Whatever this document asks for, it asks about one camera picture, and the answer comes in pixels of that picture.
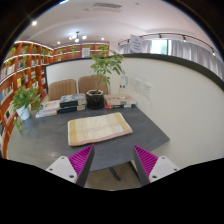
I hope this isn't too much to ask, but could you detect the orange wooden bookshelf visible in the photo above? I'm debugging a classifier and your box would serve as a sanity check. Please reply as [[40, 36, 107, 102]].
[[0, 40, 100, 158]]

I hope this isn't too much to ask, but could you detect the beige chair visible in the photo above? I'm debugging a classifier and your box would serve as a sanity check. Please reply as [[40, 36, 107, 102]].
[[78, 75, 108, 94], [48, 79, 77, 101]]

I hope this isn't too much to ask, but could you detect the right beige chair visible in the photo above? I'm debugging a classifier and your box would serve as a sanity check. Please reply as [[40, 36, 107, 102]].
[[78, 75, 108, 94]]

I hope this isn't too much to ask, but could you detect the yellow striped towel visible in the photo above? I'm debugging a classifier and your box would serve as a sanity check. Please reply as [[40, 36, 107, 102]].
[[68, 112, 132, 146]]

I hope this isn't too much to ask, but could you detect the left beige chair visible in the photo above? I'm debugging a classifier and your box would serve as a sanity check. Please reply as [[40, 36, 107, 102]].
[[48, 79, 77, 101]]

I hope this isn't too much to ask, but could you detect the white hanging sign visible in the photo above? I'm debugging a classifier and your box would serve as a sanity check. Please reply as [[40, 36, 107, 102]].
[[129, 35, 143, 53]]

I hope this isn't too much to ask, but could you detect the ceiling lamp cluster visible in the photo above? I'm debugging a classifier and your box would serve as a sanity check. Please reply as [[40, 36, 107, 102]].
[[69, 32, 87, 43]]

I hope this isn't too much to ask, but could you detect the dark book stack centre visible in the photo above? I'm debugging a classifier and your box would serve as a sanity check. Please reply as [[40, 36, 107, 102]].
[[59, 93, 87, 113]]

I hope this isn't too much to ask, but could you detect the grey window curtain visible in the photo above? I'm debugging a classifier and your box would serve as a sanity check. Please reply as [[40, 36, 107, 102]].
[[119, 38, 224, 81]]

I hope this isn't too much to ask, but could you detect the white book stack left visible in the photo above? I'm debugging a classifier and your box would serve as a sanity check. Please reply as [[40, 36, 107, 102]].
[[36, 100, 60, 118]]

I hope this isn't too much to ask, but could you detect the potted plant in black pot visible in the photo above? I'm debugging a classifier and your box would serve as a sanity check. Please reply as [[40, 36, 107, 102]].
[[87, 49, 125, 109]]

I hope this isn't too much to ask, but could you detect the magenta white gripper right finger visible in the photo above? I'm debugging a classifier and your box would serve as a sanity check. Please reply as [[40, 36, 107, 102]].
[[133, 146, 179, 186]]

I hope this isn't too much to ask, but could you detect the book stack right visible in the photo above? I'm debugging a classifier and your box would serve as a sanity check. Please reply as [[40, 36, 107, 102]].
[[104, 94, 136, 109]]

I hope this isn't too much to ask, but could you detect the potted plant in white pot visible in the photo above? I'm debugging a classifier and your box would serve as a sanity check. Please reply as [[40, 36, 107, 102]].
[[12, 85, 42, 131]]

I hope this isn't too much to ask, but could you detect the white wall socket panel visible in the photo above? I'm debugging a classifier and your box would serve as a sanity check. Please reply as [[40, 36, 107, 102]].
[[142, 82, 152, 98]]

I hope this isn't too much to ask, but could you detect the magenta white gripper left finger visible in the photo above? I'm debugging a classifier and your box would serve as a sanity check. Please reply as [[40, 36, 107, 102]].
[[47, 145, 94, 187]]

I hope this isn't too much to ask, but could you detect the black table leg frame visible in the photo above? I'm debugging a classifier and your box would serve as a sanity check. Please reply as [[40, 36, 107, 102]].
[[108, 161, 139, 181]]

